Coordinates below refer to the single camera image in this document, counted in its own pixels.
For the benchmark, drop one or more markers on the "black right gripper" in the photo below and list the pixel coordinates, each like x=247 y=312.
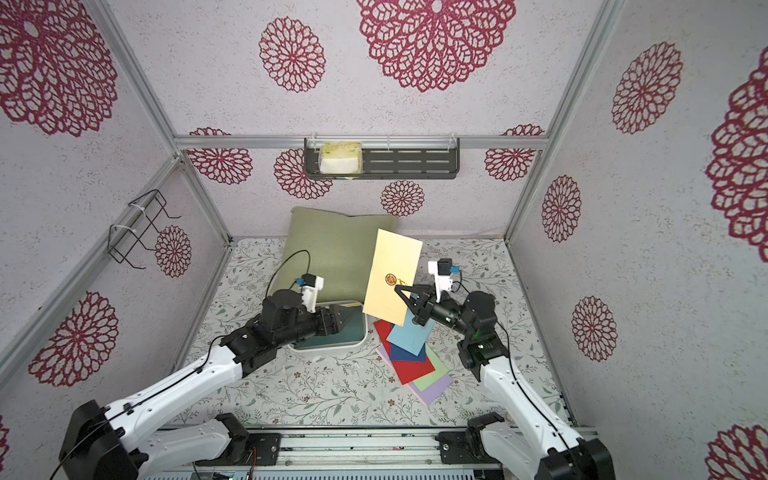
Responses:
x=422 y=300

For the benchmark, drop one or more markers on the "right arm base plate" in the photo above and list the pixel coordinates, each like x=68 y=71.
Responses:
x=454 y=448

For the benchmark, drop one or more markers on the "yellow white sponge block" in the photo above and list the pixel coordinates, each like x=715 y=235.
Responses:
x=341 y=158

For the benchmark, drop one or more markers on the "light blue envelope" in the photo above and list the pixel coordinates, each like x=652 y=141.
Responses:
x=411 y=336

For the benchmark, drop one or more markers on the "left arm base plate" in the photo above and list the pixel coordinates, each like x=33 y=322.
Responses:
x=262 y=449

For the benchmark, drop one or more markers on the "white plastic storage box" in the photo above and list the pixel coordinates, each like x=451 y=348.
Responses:
x=336 y=350

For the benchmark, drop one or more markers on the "pale yellow envelope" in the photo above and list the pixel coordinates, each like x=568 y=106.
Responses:
x=395 y=262

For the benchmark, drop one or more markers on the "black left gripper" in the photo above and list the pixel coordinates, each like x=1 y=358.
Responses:
x=327 y=326

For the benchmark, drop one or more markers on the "dark blue envelope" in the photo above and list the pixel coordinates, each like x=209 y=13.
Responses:
x=401 y=355

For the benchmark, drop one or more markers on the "black wall shelf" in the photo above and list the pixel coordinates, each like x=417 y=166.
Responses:
x=392 y=160

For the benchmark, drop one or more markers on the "green square pillow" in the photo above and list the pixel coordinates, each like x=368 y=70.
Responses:
x=337 y=247

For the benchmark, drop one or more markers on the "aluminium front rail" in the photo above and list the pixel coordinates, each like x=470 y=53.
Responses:
x=378 y=449

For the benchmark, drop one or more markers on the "red envelope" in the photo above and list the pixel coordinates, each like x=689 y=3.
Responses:
x=406 y=370

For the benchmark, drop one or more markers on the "black wire wall rack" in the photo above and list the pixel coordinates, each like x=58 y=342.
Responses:
x=124 y=238

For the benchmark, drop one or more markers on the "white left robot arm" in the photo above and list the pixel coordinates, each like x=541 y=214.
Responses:
x=126 y=439

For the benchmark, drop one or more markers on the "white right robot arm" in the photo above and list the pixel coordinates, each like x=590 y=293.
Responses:
x=537 y=443

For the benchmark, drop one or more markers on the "dark green envelope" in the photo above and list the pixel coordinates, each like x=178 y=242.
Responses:
x=332 y=341

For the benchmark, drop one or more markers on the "lilac envelope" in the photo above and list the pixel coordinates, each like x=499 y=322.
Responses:
x=430 y=395

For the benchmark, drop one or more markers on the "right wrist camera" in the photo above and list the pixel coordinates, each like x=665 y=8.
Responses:
x=444 y=274

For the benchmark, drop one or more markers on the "light green envelope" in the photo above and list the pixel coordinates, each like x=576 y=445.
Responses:
x=440 y=370

